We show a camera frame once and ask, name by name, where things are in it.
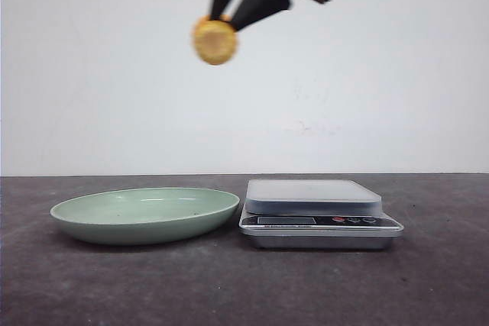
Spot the silver digital kitchen scale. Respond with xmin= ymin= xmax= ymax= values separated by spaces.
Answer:
xmin=239 ymin=179 xmax=404 ymax=250

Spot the pale green plate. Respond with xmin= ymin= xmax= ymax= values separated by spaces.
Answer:
xmin=50 ymin=187 xmax=240 ymax=246

